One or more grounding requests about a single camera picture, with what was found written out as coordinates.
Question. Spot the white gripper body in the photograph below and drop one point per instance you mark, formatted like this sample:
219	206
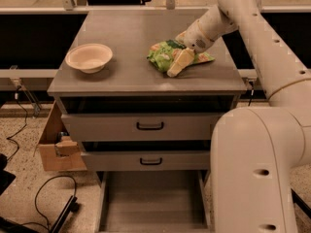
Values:
195	37

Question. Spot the green rice chip bag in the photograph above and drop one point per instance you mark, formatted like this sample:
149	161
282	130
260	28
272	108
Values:
163	54

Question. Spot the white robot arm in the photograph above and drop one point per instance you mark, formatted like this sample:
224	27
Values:
253	149

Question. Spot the grey drawer cabinet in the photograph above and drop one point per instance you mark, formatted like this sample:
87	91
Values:
146	136

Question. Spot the grey top drawer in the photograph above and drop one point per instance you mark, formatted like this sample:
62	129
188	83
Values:
145	118

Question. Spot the grey drawer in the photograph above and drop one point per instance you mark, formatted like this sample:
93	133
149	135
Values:
147	155
153	202
145	118

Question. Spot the grey middle drawer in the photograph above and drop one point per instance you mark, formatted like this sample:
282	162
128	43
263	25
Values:
147	155

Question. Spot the grey bottom drawer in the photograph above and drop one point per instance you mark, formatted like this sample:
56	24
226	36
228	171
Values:
153	202

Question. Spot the white bowl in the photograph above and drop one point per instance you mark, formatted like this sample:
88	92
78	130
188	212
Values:
89	58

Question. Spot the cardboard box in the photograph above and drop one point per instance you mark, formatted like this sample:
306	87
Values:
57	150

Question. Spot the black stand foot right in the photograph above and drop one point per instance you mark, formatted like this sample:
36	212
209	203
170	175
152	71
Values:
302	205

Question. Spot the black stand foot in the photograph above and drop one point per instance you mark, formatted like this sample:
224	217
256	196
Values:
71	207
302	205

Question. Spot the black stand foot left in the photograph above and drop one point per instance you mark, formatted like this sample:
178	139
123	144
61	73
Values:
71	207

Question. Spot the metal railing frame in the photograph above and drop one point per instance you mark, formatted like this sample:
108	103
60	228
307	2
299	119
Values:
127	83

